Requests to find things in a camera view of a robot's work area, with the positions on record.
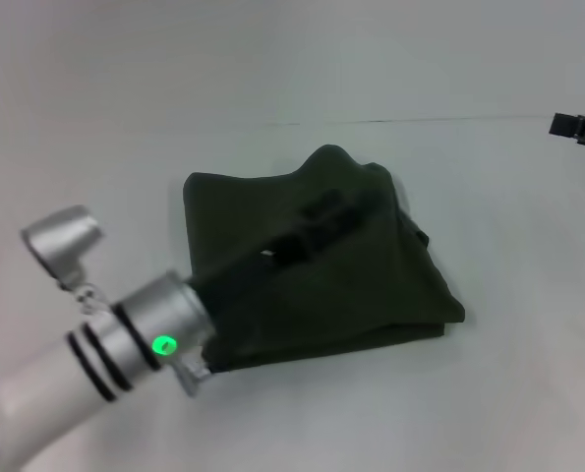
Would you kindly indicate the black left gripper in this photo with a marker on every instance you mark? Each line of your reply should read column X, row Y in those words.
column 252, row 265

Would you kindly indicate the dark green shirt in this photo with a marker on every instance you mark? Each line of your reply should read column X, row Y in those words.
column 321, row 270

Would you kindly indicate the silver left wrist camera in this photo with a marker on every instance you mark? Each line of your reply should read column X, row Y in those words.
column 66, row 241

